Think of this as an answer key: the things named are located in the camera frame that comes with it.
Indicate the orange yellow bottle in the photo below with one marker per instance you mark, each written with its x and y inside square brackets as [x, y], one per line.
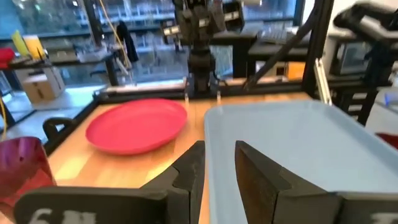
[34, 46]

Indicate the red plastic plate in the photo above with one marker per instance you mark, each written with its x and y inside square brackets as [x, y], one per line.
[136, 124]

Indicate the shiny purple red cup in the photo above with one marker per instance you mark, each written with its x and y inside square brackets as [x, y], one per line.
[21, 161]

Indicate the black hanging garment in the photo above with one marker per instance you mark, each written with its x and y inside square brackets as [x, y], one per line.
[127, 40]

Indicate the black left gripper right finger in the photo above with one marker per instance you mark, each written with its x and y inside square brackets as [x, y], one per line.
[273, 199]

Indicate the orange box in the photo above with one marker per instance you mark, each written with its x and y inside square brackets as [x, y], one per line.
[295, 70]

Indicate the cardboard box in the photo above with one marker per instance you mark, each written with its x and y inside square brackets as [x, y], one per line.
[43, 87]

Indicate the light blue plastic tray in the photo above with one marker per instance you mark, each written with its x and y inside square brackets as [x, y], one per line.
[295, 133]

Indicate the grey monitor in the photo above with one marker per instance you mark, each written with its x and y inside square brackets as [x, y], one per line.
[351, 57]

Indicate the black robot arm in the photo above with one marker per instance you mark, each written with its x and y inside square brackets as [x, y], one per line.
[363, 18]

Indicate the red object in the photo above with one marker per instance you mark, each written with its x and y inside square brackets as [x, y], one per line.
[6, 57]

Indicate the yellow green bottle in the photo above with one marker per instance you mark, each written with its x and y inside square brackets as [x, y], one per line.
[19, 43]

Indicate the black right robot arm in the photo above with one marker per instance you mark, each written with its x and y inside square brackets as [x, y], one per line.
[200, 68]

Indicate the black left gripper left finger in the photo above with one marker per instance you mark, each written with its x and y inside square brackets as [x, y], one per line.
[186, 186]

